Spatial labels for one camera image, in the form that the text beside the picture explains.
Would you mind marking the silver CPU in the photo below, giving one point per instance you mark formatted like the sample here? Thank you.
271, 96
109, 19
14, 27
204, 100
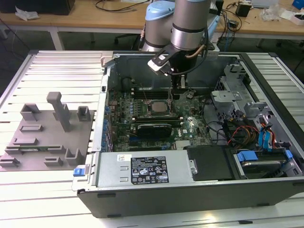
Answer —
159, 108

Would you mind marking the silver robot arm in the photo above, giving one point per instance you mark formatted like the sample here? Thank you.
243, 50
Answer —
187, 35

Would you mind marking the CPU socket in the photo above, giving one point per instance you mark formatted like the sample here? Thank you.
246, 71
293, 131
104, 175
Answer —
149, 109

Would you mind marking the round coin battery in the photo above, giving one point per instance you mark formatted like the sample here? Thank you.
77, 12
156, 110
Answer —
189, 95

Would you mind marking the green motherboard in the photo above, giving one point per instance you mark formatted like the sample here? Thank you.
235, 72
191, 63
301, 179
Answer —
194, 114

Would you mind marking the silver metal drive cage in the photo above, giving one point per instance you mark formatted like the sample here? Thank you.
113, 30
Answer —
224, 96

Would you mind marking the black graphics card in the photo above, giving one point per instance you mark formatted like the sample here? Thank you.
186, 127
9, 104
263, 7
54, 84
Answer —
154, 130

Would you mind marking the silver finned heatsink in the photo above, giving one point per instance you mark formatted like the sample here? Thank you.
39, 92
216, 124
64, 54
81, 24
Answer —
183, 145

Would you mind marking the small grey adapter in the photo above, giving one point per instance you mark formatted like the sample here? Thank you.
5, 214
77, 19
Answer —
234, 24

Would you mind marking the black plastic shroud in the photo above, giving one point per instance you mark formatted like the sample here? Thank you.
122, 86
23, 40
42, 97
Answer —
206, 161

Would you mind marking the black tower box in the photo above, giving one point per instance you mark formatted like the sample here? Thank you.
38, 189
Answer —
220, 6

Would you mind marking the small black box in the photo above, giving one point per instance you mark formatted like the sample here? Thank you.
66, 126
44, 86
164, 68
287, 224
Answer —
242, 10

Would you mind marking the hard disk in blue carrier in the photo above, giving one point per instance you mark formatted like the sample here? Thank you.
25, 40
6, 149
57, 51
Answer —
247, 156

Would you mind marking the wooden desk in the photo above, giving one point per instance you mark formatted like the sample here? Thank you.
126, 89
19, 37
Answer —
95, 21

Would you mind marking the silver power supply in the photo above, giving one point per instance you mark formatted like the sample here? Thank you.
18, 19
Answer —
109, 171

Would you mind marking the clear plastic bags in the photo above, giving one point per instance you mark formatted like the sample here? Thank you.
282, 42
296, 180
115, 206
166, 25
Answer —
269, 13

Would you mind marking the silver laptop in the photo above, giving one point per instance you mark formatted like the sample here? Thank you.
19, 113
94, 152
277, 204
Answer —
263, 2

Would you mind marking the open black PC case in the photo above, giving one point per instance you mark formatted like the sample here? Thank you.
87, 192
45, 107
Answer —
142, 202

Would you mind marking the blue case latch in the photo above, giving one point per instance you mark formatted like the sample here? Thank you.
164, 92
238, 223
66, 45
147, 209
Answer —
78, 171

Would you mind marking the white open box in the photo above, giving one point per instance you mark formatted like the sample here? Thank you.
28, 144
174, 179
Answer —
298, 21

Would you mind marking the grey parts rack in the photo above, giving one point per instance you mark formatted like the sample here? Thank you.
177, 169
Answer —
47, 142

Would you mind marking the blue box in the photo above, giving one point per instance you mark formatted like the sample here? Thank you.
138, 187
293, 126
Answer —
298, 4

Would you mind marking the green RAM stick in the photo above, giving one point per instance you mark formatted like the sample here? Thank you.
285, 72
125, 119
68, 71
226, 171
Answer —
35, 149

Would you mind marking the large black monitor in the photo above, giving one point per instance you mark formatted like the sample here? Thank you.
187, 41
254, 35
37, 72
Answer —
35, 6

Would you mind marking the crumpled clear plastic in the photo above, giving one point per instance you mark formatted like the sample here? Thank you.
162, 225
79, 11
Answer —
26, 14

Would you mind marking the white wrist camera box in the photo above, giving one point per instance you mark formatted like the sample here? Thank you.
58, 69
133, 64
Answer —
159, 63

